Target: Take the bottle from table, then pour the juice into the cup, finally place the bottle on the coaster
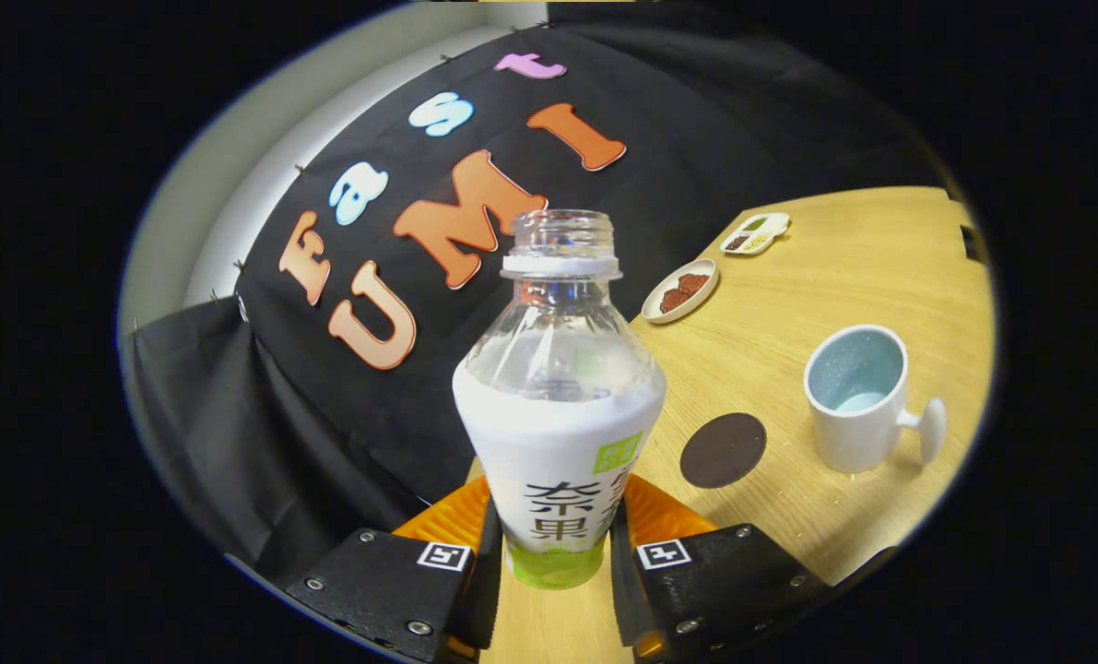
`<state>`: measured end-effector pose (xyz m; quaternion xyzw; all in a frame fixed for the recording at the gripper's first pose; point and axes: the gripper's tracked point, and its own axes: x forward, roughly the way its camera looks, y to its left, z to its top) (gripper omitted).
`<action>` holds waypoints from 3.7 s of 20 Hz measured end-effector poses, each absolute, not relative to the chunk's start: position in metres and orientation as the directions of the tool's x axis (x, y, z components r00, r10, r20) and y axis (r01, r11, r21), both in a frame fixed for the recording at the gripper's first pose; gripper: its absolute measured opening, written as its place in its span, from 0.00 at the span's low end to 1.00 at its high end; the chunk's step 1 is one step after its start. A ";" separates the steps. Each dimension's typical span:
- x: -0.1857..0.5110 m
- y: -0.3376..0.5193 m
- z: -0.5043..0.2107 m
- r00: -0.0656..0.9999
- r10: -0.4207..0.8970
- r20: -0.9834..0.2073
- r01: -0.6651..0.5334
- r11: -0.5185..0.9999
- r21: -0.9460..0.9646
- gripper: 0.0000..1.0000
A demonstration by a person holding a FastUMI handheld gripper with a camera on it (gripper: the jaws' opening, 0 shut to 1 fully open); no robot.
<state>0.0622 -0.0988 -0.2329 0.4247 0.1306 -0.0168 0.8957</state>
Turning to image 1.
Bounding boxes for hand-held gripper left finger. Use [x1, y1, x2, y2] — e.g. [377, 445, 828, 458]
[281, 475, 505, 664]

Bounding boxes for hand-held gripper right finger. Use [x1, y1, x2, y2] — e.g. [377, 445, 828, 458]
[608, 473, 831, 661]

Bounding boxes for clear juice bottle white label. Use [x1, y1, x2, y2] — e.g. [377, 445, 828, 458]
[452, 209, 668, 591]

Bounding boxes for dark brown round coaster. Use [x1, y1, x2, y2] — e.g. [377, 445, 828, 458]
[679, 412, 768, 490]

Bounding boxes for white cup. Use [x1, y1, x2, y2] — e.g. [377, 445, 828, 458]
[804, 324, 948, 475]

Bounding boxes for black backdrop cloth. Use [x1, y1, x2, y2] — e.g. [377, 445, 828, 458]
[120, 0, 964, 591]

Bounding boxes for small oval white plate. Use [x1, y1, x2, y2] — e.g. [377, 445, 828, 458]
[641, 258, 720, 325]

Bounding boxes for brown food pieces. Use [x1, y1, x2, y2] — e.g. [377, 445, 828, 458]
[659, 273, 711, 314]

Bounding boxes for wooden table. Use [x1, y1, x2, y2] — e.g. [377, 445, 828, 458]
[466, 186, 997, 664]

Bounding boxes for white divided dish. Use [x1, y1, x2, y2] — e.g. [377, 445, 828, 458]
[720, 212, 791, 256]

